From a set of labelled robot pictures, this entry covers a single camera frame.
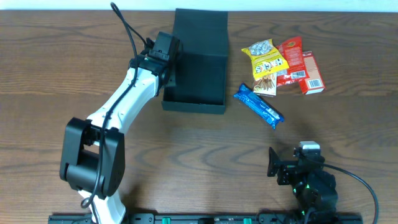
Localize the black gift box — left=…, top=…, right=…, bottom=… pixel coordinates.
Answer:
left=162, top=9, right=229, bottom=114

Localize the blue Oreo cookie pack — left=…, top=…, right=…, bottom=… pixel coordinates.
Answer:
left=233, top=83, right=284, bottom=129

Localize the brown Pocky box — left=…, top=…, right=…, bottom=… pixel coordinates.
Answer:
left=252, top=73, right=277, bottom=97

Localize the red cardboard snack box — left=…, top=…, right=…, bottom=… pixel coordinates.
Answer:
left=299, top=51, right=326, bottom=95

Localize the yellow Hacks candy bag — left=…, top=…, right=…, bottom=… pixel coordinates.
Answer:
left=241, top=39, right=289, bottom=80

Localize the red snack bag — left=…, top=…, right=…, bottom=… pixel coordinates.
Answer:
left=276, top=36, right=309, bottom=87

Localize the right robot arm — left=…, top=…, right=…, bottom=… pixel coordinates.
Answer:
left=267, top=145, right=338, bottom=223

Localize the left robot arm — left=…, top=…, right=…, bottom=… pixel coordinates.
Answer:
left=59, top=32, right=183, bottom=223

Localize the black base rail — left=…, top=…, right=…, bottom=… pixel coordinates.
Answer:
left=47, top=213, right=363, bottom=224

